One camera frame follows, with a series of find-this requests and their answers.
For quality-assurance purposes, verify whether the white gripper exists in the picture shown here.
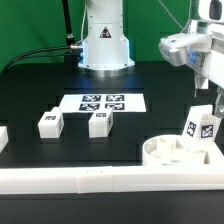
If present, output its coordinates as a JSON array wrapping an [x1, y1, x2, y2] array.
[[159, 20, 224, 118]]

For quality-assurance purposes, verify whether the white round stool seat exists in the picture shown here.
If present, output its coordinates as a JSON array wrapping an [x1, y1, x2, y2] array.
[[142, 134, 213, 167]]

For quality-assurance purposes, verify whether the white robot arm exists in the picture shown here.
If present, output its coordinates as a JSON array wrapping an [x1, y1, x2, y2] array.
[[79, 0, 224, 118]]

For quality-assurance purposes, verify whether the white marker sheet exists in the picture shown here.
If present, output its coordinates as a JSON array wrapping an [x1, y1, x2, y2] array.
[[59, 93, 146, 113]]

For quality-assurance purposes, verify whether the black vertical pole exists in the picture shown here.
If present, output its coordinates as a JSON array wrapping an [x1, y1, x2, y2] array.
[[62, 0, 75, 64]]

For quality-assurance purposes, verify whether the white U-shaped fence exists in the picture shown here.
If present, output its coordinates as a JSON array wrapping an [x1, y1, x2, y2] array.
[[0, 122, 224, 195]]

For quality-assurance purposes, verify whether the white block left edge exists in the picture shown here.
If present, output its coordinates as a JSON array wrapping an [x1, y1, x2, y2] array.
[[0, 126, 8, 153]]

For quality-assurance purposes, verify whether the grey thin cable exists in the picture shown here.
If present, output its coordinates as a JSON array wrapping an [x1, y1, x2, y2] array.
[[158, 0, 186, 34]]

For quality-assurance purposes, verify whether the black cable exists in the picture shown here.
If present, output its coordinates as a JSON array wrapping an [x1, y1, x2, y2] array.
[[1, 45, 84, 74]]

